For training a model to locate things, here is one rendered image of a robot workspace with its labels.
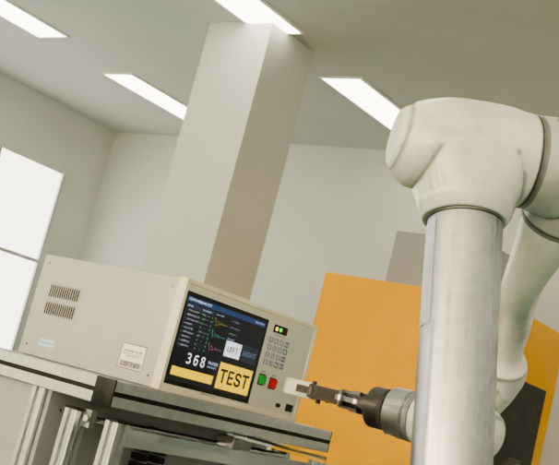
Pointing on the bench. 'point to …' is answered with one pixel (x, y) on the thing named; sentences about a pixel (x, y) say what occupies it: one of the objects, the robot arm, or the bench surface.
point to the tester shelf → (142, 398)
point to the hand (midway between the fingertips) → (300, 388)
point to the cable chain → (146, 458)
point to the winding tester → (153, 331)
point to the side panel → (3, 418)
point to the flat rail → (139, 440)
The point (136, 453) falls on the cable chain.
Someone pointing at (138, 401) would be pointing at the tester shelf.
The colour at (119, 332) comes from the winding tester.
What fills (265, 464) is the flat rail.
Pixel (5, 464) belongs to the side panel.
